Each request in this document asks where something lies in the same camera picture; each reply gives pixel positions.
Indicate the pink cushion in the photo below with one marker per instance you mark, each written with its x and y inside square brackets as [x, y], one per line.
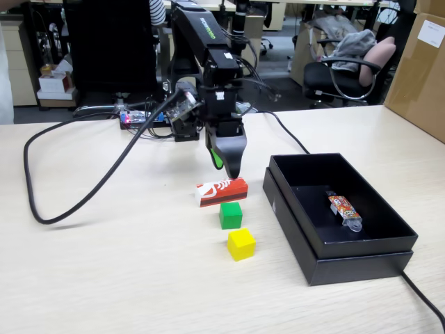
[377, 59]

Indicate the green cube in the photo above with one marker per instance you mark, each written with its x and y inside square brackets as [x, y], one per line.
[230, 215]

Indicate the wrapped candy packet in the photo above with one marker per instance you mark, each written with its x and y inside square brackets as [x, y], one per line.
[344, 207]

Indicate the red and white rectangular box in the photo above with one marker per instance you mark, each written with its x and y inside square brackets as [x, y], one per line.
[219, 193]

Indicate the grey cloth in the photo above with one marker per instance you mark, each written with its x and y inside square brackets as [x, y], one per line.
[354, 45]

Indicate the small beige cabinet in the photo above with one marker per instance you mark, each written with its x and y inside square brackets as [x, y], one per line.
[276, 17]

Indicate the small white red carton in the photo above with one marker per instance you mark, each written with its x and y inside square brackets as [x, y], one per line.
[52, 83]

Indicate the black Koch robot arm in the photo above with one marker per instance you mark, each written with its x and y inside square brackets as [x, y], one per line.
[198, 24]

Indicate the person in white shirt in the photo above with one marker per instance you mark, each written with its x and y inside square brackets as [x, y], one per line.
[5, 87]

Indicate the small cardboard box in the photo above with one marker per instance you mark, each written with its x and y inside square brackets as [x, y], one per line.
[431, 5]

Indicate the flat brown white box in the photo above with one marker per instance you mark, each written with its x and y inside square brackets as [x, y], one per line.
[55, 101]

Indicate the black open box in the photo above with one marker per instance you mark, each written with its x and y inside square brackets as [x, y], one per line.
[361, 272]

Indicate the large labelled cardboard box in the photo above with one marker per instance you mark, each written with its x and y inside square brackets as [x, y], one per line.
[424, 90]

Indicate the beige carton with plastic bag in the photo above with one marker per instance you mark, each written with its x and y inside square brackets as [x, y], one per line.
[301, 59]

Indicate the person in striped shirt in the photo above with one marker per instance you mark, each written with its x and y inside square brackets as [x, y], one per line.
[157, 12]

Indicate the black box tray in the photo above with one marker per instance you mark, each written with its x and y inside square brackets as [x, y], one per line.
[368, 248]

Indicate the beige drawer cabinet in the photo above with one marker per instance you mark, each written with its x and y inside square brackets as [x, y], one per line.
[24, 69]

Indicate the beige desk side panel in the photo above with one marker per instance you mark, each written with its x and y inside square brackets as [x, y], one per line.
[259, 38]

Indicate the large black monitor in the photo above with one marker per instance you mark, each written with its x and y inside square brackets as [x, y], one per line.
[111, 45]

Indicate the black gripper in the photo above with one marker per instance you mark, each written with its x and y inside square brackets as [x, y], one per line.
[220, 108]

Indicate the beige drawer pedestal with key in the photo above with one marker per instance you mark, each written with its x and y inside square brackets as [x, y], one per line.
[167, 48]

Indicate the black office chair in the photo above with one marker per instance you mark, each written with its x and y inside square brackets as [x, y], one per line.
[323, 78]

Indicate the gripper-mounted camera module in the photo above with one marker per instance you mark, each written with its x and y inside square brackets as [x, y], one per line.
[180, 108]

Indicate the controller circuit board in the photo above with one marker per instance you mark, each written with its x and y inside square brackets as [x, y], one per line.
[128, 118]

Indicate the yellow cube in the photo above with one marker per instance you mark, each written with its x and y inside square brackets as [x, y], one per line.
[241, 245]

